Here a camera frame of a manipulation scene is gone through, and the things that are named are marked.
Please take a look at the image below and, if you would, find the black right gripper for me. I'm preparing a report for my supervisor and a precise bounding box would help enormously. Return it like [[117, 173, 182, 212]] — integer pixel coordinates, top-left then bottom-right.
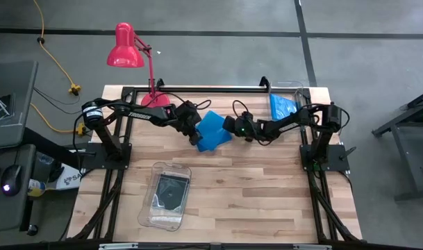
[[223, 111, 259, 142]]

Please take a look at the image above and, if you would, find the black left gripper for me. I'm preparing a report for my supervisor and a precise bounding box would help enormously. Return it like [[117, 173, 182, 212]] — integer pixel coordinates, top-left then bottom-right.
[[167, 100, 204, 147]]

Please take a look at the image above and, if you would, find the clear plastic bin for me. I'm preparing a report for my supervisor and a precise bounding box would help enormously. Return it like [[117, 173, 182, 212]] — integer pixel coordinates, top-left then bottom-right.
[[137, 161, 192, 233], [267, 81, 312, 122]]

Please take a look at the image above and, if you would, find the white printed box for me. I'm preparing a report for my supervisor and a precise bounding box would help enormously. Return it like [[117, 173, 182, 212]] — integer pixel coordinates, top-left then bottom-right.
[[56, 162, 83, 191]]

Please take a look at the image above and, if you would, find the black slanted bar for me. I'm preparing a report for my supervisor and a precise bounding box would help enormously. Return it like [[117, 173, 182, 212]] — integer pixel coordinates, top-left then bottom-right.
[[22, 126, 92, 172]]

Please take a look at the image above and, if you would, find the yellow white bottle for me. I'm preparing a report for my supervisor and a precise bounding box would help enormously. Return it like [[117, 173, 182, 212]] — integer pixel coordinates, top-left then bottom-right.
[[26, 178, 47, 198]]

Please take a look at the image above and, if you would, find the black side table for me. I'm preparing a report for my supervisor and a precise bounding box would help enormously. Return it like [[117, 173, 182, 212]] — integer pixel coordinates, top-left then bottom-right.
[[372, 87, 423, 203]]

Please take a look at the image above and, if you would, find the grey desk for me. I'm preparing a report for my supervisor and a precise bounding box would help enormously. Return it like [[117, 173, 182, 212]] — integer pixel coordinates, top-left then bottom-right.
[[0, 60, 39, 151], [0, 144, 38, 233]]

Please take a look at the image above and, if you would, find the black computer mouse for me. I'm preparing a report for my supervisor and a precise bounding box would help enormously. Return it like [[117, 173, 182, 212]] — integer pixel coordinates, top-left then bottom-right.
[[0, 164, 23, 197]]

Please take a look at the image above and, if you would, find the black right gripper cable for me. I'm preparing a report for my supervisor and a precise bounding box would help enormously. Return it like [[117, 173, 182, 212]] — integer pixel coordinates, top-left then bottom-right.
[[231, 99, 251, 119]]

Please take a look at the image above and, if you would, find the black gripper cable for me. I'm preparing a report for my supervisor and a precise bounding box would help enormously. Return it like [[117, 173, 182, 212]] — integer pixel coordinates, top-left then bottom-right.
[[192, 99, 213, 111], [231, 99, 251, 119]]

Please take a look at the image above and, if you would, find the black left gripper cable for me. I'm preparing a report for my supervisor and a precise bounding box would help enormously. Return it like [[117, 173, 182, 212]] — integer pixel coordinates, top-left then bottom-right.
[[192, 99, 213, 111]]

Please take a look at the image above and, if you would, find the black metal table frame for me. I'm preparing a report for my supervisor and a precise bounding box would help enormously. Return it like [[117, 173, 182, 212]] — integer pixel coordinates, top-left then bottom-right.
[[67, 76, 364, 250]]

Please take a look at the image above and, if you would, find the yellow extension cord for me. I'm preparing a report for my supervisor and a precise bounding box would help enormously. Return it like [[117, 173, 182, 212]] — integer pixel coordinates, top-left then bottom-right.
[[32, 0, 83, 97], [29, 102, 88, 137]]

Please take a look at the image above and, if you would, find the silver metal bracket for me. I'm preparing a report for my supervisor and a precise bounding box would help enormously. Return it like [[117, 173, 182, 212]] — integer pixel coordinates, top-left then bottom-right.
[[99, 242, 139, 250], [293, 244, 333, 250]]

